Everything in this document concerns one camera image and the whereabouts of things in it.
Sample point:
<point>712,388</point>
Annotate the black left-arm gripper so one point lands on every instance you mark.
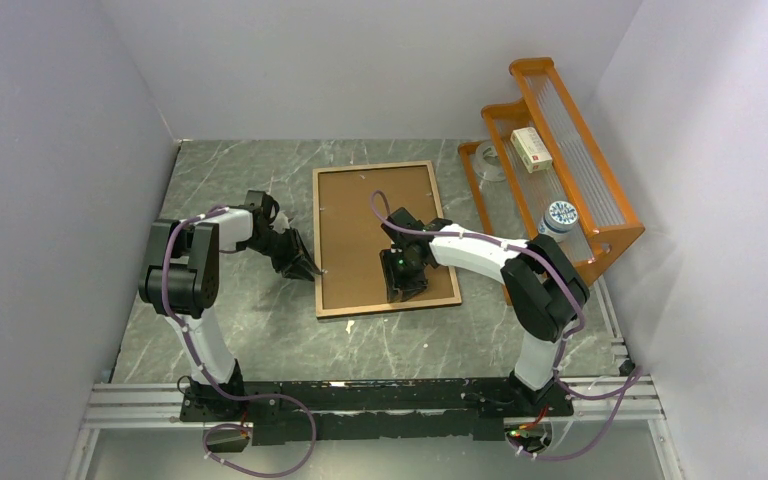
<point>296,248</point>

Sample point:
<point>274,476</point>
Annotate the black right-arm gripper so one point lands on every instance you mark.
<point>395,281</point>

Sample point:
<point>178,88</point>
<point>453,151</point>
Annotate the light wooden picture frame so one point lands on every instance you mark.
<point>384,311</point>

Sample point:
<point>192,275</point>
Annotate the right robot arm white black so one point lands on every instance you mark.
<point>545,289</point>

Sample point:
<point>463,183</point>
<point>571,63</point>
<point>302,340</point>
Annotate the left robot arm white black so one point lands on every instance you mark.
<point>181,280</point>

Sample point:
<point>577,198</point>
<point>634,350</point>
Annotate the blue white ceramic jar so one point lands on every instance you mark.
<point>558,220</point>

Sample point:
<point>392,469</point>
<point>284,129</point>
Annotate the orange wooden shelf rack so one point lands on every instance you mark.
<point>580,173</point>

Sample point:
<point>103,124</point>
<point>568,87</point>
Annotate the white red medicine box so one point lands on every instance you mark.
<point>531,149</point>

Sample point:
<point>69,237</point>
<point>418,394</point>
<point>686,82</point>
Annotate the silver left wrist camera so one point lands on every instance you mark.
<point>281,222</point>

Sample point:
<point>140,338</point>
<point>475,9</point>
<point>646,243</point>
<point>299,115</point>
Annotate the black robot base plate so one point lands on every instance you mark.
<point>481,408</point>

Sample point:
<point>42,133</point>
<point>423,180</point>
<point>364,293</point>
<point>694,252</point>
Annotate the aluminium rail frame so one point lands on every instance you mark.
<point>603,400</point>

